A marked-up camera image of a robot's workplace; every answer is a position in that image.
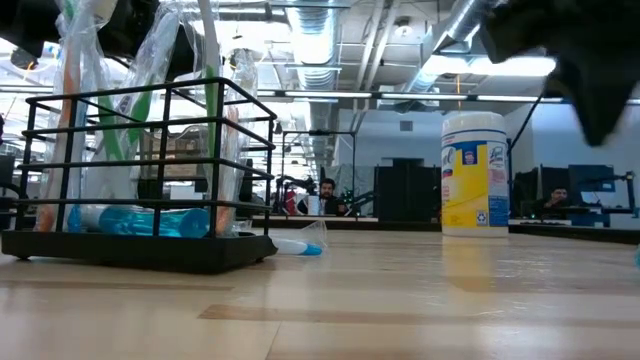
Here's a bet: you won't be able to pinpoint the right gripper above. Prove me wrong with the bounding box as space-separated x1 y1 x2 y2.
478 0 640 148

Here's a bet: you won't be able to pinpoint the orange-white toothbrush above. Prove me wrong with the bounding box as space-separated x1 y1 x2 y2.
62 0 129 166

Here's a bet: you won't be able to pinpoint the Lysol wipes canister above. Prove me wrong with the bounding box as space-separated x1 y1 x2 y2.
440 111 510 239

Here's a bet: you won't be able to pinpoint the blue mouthwash bottle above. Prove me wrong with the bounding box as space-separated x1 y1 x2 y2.
78 203 211 239

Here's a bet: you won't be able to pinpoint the blue background machine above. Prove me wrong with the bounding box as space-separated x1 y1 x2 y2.
568 163 639 229

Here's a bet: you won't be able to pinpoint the ceiling strip light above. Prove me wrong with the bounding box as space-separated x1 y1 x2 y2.
380 92 469 101
284 90 374 99
476 94 564 104

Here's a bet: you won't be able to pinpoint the person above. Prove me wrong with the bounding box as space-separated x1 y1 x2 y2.
297 177 351 217
532 186 576 217

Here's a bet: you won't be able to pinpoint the black ceiling speaker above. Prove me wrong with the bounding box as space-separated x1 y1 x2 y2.
9 45 40 71

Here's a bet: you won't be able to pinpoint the cardboard boxes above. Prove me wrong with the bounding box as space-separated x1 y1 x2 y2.
139 127 211 179

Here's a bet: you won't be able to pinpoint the black cabinets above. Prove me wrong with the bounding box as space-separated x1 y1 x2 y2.
374 157 444 225

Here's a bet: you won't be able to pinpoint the wrapped blue white toothbrush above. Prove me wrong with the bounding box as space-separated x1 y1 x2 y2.
272 218 330 257

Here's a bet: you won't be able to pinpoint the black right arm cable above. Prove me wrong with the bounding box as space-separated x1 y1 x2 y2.
508 93 547 151

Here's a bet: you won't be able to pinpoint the black aluminium table frame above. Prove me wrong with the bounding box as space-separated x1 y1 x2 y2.
249 215 640 246

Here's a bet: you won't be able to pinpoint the silver spiral ventilation duct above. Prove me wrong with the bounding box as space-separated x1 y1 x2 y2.
287 0 346 169
402 0 489 96

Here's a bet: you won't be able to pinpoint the black wire caddy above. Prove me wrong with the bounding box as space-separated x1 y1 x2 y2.
0 76 279 275

